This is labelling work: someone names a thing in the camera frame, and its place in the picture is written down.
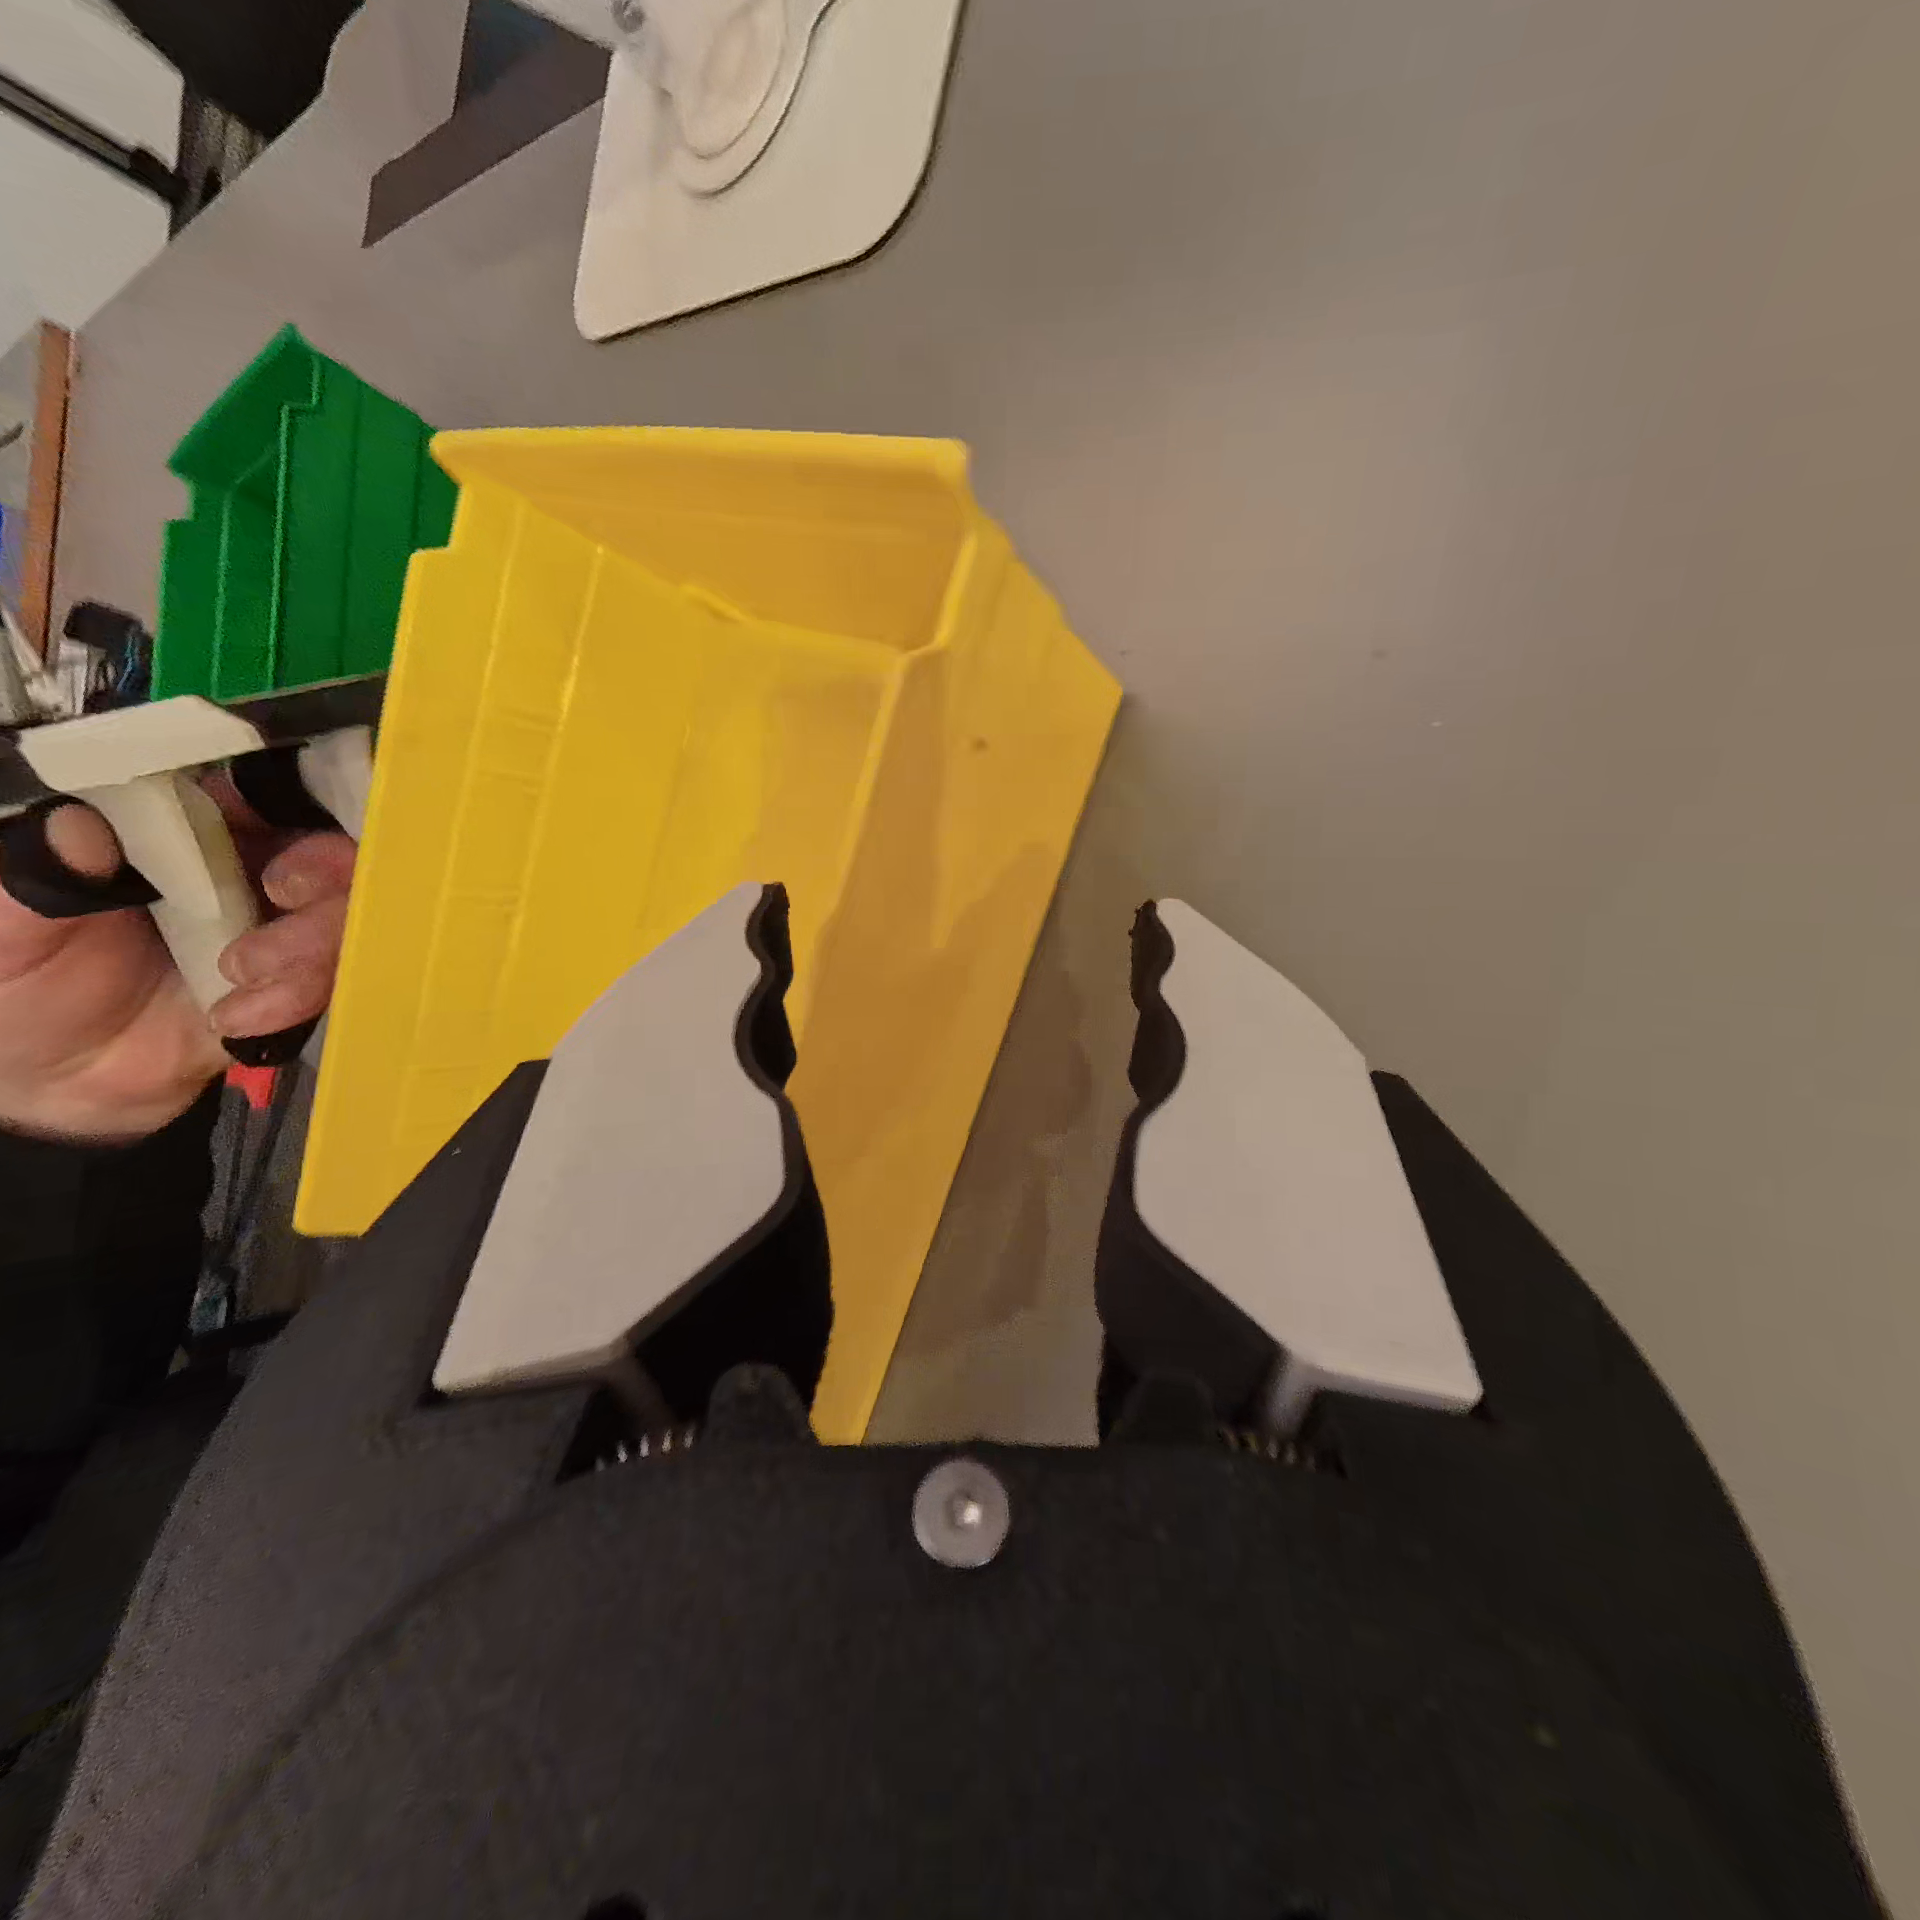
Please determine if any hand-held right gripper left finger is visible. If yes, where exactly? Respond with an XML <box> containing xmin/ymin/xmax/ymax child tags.
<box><xmin>432</xmin><ymin>880</ymin><xmax>837</xmax><ymax>1422</ymax></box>

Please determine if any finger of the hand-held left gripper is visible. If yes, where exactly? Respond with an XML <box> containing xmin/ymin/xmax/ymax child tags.
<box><xmin>248</xmin><ymin>672</ymin><xmax>395</xmax><ymax>845</ymax></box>

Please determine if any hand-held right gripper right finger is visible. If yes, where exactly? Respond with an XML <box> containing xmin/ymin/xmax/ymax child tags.
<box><xmin>1093</xmin><ymin>896</ymin><xmax>1488</xmax><ymax>1428</ymax></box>

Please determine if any yellow plastic box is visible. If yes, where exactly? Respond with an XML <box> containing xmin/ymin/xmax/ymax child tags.
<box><xmin>293</xmin><ymin>423</ymin><xmax>1125</xmax><ymax>1451</ymax></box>

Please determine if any green plastic box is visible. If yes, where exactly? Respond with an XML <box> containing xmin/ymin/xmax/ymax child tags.
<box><xmin>151</xmin><ymin>322</ymin><xmax>461</xmax><ymax>706</ymax></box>

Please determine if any person's left hand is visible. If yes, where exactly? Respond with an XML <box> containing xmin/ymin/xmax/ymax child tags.
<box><xmin>0</xmin><ymin>807</ymin><xmax>364</xmax><ymax>1144</ymax></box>

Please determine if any white board stand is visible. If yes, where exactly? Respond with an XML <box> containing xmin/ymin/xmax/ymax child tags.
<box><xmin>573</xmin><ymin>0</ymin><xmax>962</xmax><ymax>344</ymax></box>

